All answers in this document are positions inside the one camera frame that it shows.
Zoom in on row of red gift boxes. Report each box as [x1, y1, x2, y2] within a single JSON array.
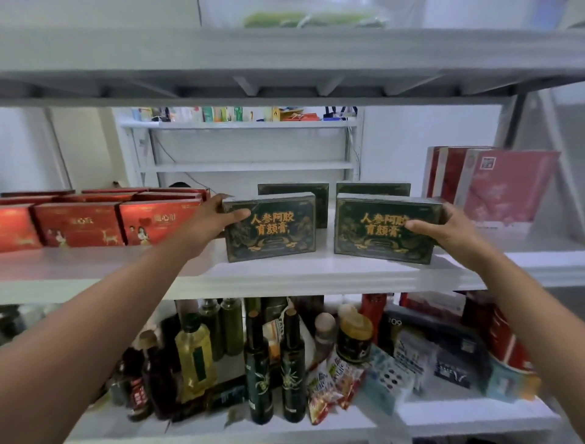
[[0, 187, 211, 253]]

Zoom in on row of small colourful packages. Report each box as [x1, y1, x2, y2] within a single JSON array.
[[132, 106, 358, 123]]

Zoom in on red and white tin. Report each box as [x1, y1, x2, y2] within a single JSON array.
[[487, 306, 535, 372]]

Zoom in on white metal shelf unit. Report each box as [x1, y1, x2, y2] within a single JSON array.
[[0, 25, 585, 444]]

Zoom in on red snack packet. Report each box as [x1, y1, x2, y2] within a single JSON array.
[[307, 371, 340, 426], [327, 352, 367, 410]]

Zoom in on dark blue flat box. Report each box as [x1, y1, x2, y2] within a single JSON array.
[[432, 336, 490, 390]]

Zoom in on person's left forearm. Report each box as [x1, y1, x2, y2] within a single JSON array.
[[0, 235, 198, 444]]

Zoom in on yellow oil bottle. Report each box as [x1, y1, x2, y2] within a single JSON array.
[[175, 313, 216, 404]]

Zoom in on dark brown sauce bottle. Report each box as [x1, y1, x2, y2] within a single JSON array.
[[138, 330, 178, 421]]

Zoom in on dark green gold-print box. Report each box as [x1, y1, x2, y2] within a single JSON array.
[[257, 183, 330, 229], [222, 192, 317, 263], [336, 182, 411, 199], [334, 192, 444, 265]]

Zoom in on light blue dotted box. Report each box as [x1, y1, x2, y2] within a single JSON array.
[[363, 345, 417, 416]]

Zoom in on person's right hand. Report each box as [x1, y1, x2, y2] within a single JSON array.
[[404, 202, 486, 271]]

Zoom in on green item in clear bag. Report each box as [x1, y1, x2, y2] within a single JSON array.
[[243, 11, 390, 29]]

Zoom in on small jar with beige lid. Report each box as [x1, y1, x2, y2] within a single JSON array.
[[314, 313, 338, 350]]

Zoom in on large pink-red box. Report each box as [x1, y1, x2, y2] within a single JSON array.
[[454, 148, 561, 226]]

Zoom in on person's right forearm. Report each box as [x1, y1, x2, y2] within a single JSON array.
[[473, 254, 585, 442]]

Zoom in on red can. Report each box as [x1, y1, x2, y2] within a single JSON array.
[[360, 294, 388, 345]]

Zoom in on dark carton with label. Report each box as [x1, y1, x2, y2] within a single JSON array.
[[263, 297, 289, 371]]

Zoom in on white background shelf unit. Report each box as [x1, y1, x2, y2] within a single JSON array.
[[118, 107, 365, 188]]

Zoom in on dark jar with gold lid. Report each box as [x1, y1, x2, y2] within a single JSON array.
[[336, 310, 374, 365]]

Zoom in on dark green olive oil bottle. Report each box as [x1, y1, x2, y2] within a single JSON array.
[[244, 310, 275, 425], [280, 308, 307, 423]]

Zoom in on person's left hand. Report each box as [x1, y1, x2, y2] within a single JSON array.
[[179, 194, 251, 261]]

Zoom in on large dark red box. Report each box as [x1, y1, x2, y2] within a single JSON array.
[[422, 146, 492, 205]]

